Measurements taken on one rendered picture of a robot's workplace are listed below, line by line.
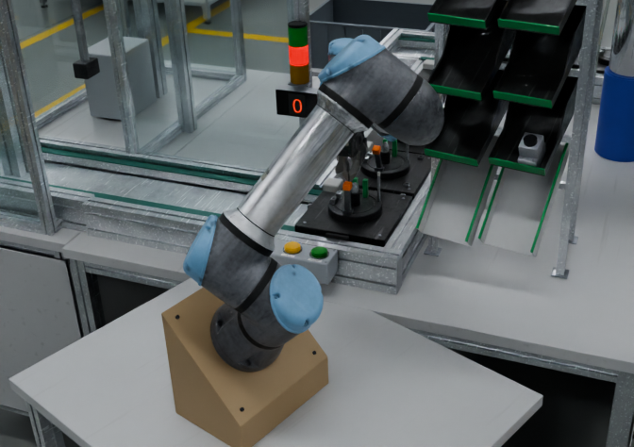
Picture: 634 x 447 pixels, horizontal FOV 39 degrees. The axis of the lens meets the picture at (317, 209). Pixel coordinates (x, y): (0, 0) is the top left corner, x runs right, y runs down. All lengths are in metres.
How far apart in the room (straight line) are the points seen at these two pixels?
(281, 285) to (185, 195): 1.01
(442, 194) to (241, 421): 0.79
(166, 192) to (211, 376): 0.96
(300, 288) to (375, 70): 0.41
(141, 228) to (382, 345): 0.77
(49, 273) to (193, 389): 0.94
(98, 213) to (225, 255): 0.95
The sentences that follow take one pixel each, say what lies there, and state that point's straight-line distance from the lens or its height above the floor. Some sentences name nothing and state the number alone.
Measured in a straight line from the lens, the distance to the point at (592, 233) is 2.47.
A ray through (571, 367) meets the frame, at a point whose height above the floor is 0.80.
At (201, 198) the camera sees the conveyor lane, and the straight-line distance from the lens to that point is 2.51.
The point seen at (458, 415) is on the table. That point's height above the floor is 0.86.
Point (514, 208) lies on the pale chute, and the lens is 2.14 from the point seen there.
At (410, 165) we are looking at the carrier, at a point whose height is 0.97.
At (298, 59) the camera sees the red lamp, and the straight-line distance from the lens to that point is 2.29.
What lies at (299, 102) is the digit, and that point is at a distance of 2.33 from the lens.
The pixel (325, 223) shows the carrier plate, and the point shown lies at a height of 0.97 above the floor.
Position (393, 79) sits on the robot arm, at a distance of 1.55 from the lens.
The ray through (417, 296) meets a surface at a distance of 2.16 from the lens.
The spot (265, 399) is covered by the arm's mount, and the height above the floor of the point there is 0.94.
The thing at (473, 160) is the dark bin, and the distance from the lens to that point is 2.02.
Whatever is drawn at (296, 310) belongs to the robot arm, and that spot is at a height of 1.17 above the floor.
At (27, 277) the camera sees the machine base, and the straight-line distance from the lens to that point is 2.67.
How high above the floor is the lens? 2.09
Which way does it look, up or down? 29 degrees down
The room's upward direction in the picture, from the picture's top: 2 degrees counter-clockwise
